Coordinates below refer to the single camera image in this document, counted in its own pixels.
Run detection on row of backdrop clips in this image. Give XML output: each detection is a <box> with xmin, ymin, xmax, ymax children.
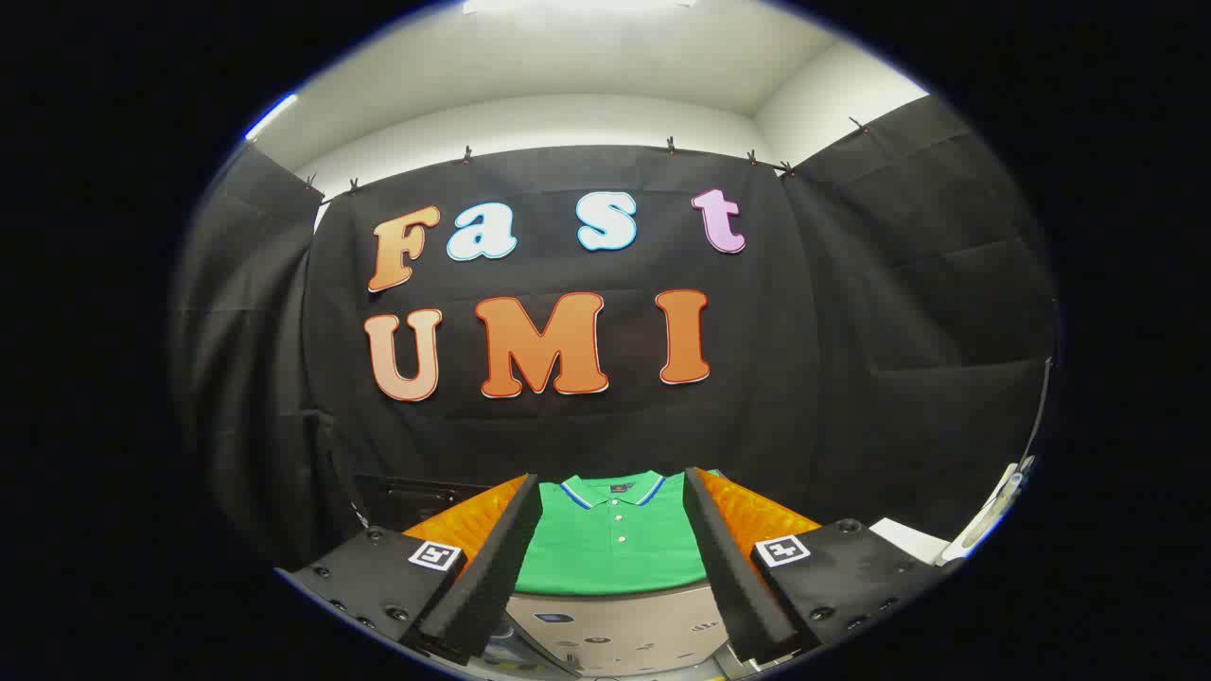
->
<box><xmin>303</xmin><ymin>113</ymin><xmax>871</xmax><ymax>196</ymax></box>

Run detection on black backdrop cloth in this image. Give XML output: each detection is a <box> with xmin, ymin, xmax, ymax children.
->
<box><xmin>170</xmin><ymin>95</ymin><xmax>1057</xmax><ymax>573</ymax></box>

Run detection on grey cabinet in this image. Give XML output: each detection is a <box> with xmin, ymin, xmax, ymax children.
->
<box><xmin>490</xmin><ymin>583</ymin><xmax>750</xmax><ymax>678</ymax></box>

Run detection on white plastic strip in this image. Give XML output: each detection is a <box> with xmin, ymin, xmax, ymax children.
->
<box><xmin>944</xmin><ymin>454</ymin><xmax>1038</xmax><ymax>567</ymax></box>

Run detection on green polo shirt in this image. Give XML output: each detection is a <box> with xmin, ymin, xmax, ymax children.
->
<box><xmin>514</xmin><ymin>470</ymin><xmax>722</xmax><ymax>597</ymax></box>

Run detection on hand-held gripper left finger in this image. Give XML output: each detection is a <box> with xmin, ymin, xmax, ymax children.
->
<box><xmin>276</xmin><ymin>473</ymin><xmax>543</xmax><ymax>665</ymax></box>

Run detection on white flat box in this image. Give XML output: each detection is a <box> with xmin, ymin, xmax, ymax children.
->
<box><xmin>869</xmin><ymin>516</ymin><xmax>951</xmax><ymax>567</ymax></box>

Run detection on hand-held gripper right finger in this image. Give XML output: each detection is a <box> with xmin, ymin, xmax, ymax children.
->
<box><xmin>682</xmin><ymin>467</ymin><xmax>950</xmax><ymax>667</ymax></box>

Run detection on ceiling light bar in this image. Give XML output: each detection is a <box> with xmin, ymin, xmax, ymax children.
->
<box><xmin>244</xmin><ymin>93</ymin><xmax>300</xmax><ymax>143</ymax></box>

